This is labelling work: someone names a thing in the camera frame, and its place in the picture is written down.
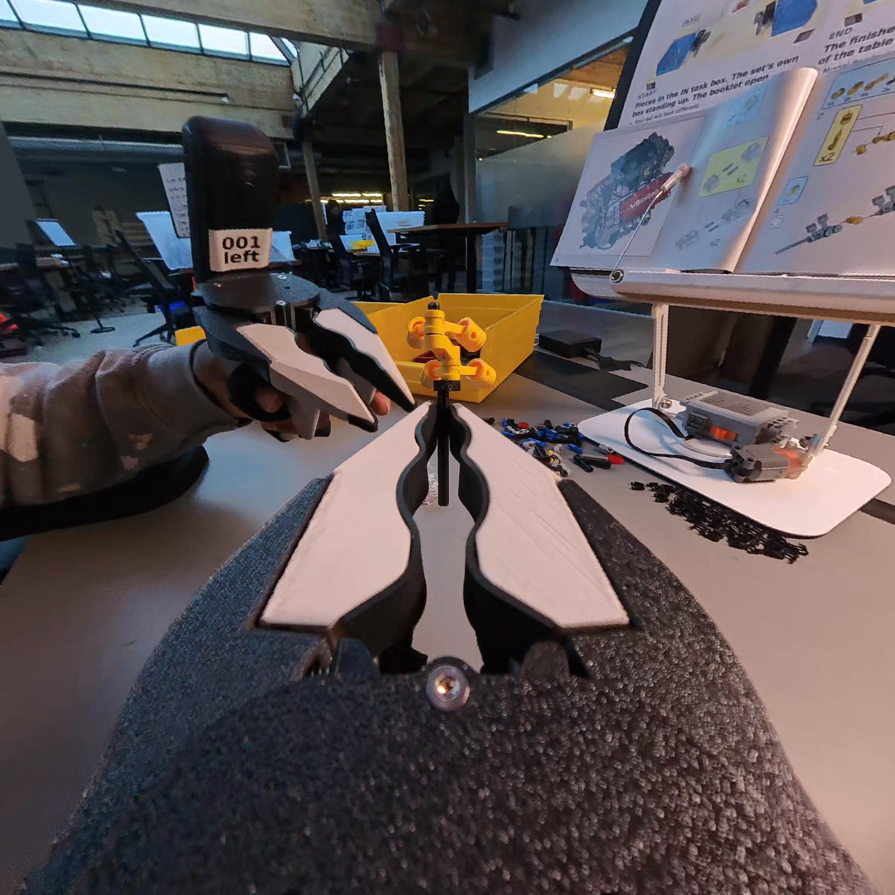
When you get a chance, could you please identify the black office chair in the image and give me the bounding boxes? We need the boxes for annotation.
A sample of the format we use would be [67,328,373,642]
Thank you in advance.
[362,208,426,299]

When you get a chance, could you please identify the stack of grey crates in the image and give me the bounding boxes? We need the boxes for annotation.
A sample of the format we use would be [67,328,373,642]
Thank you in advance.
[481,229,555,296]

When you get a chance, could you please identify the grey toy motor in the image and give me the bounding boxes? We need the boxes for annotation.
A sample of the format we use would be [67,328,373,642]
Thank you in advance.
[726,439,817,485]

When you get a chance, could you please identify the instruction booklet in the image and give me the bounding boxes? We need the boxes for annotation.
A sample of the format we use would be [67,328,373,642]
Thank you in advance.
[550,66,895,278]

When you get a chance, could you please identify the black power adapter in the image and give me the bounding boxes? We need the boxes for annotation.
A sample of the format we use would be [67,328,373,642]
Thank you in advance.
[537,328,604,359]

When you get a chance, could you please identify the pile of black pins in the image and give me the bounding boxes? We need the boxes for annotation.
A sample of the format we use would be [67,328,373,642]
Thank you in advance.
[628,480,810,565]

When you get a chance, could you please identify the white book stand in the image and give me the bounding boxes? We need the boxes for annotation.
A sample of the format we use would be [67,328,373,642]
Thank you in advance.
[570,164,895,539]

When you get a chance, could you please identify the printed task sheet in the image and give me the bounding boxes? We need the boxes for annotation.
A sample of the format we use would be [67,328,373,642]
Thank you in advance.
[633,0,895,131]

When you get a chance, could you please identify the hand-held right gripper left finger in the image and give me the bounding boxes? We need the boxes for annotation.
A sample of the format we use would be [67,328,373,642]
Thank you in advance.
[259,402,437,661]

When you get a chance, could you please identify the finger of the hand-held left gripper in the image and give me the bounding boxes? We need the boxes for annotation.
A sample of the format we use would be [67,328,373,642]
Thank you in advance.
[315,308,417,413]
[243,322,380,432]

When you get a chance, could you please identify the wooden table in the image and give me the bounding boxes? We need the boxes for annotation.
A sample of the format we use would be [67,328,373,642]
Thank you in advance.
[386,221,510,296]

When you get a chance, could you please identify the person's left forearm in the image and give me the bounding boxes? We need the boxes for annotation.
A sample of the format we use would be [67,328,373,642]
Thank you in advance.
[0,343,242,509]

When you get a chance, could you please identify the pile of mixed small bricks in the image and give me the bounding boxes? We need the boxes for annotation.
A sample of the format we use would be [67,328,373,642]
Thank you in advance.
[498,417,628,478]

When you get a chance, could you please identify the grey battery box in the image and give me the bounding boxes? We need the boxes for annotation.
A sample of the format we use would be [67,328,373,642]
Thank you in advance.
[680,390,799,446]

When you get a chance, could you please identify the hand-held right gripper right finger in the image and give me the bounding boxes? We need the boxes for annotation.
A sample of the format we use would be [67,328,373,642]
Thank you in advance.
[448,404,632,674]

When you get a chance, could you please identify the grey desk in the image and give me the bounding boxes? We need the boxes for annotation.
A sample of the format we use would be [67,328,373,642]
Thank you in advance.
[0,301,895,875]

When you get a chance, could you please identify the black axle with yellow pistons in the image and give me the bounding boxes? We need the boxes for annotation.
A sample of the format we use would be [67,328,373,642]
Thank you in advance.
[406,301,499,506]

